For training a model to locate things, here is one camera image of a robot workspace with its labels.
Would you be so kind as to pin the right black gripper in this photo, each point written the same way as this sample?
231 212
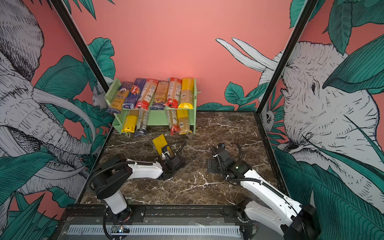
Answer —
214 169

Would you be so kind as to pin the clear white label spaghetti bag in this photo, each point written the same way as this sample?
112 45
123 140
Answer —
141 126

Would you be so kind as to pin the red spaghetti bag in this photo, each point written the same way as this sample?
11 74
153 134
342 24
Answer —
173 121
174 90
147 94

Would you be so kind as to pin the yellow label spaghetti bag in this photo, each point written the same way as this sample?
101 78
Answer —
130 122

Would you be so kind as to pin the blue-end yellow spaghetti bag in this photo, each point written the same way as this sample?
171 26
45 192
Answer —
160 97

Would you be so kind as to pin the dark blue pasta box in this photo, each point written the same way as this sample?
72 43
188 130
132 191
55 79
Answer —
134 93

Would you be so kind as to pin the blue yellow spaghetti bag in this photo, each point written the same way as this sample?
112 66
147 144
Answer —
116 105

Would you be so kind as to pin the yellow spaghetti bag long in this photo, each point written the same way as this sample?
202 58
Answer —
187 94

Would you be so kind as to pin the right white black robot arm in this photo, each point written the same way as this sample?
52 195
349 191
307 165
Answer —
289 218

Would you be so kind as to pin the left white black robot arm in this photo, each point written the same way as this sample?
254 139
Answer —
107 179

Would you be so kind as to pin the green two-tier shelf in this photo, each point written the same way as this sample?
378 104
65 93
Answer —
156 117

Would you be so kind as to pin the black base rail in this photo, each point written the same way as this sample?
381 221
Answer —
230 213

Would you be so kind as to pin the right black frame post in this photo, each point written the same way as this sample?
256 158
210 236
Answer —
295 36

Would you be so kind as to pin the black frame post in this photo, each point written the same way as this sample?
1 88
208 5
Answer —
73 30
295 36

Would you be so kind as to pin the left black frame post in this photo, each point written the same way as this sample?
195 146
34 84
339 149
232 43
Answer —
73 30

